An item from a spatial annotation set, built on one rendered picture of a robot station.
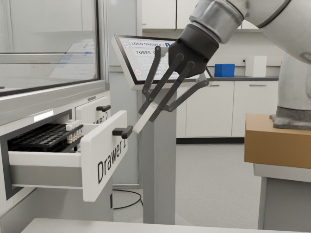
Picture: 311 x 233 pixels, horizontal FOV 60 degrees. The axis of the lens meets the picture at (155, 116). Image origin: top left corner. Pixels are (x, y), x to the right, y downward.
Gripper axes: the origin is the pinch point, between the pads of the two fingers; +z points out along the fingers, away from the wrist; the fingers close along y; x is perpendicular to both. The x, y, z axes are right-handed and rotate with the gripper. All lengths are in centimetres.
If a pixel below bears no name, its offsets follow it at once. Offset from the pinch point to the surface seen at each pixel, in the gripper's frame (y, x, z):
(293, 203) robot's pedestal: -52, -25, 1
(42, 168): 9.2, 12.9, 14.7
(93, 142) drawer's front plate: 4.5, 13.1, 5.3
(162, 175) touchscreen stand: -27, -90, 43
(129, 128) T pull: 1.4, -0.5, 4.0
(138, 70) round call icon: 15, -74, 0
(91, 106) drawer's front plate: 15.5, -25.9, 12.9
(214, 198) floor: -83, -150, 56
